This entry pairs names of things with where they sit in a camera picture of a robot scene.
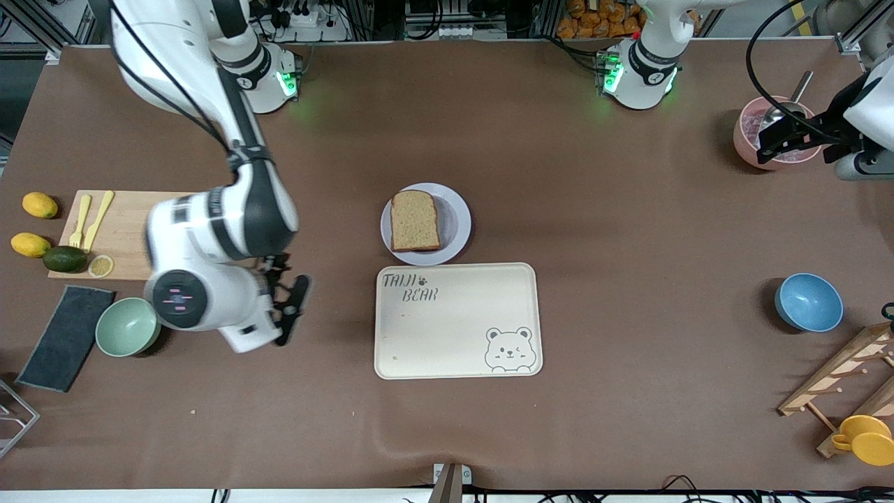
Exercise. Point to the grey metal camera bracket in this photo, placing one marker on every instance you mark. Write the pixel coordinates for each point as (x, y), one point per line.
(448, 482)

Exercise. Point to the yellow plastic fork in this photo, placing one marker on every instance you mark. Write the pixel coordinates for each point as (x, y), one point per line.
(79, 230)

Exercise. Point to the yellow plastic knife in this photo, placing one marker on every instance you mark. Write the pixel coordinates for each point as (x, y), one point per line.
(98, 220)

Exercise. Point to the metal scoop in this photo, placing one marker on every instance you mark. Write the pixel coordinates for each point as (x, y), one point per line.
(802, 87)

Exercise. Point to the yellow lemon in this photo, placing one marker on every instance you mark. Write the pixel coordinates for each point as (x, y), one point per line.
(40, 205)
(30, 244)

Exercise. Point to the pink bowl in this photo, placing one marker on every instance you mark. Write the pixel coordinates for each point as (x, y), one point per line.
(744, 143)

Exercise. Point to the orange snack bags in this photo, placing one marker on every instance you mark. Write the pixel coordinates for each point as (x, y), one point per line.
(601, 21)

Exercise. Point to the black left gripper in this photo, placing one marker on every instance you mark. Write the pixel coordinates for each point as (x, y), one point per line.
(827, 130)

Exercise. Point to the wooden drying rack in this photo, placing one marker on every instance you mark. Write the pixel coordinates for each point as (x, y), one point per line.
(831, 374)

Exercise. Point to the mint green bowl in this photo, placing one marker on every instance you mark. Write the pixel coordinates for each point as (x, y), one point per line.
(122, 328)

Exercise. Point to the round lemon slice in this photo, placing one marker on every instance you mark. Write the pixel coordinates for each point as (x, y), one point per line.
(100, 266)

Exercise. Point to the cream bear print tray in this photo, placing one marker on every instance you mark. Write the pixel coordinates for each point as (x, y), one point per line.
(454, 328)

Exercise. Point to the dark grey cloth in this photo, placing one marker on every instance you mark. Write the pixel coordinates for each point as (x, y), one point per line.
(66, 339)

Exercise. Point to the plain brown bread slice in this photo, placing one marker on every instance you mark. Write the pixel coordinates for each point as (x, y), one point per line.
(415, 220)

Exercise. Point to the blue bowl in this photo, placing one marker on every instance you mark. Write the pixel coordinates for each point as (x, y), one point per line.
(809, 302)

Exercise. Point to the dark green avocado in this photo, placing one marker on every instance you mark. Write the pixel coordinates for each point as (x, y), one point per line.
(65, 259)

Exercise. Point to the white power strip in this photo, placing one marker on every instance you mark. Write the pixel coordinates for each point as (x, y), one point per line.
(307, 24)

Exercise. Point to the wooden cutting board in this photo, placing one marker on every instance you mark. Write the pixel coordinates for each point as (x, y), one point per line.
(126, 223)

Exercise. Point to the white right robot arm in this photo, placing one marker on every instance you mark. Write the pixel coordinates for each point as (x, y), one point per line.
(167, 49)

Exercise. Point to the yellow cup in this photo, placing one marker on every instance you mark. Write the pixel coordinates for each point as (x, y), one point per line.
(869, 443)

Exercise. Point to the round lavender plate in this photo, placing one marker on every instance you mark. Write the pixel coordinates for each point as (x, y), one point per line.
(455, 223)

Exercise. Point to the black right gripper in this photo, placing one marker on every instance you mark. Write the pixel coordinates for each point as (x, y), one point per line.
(274, 265)

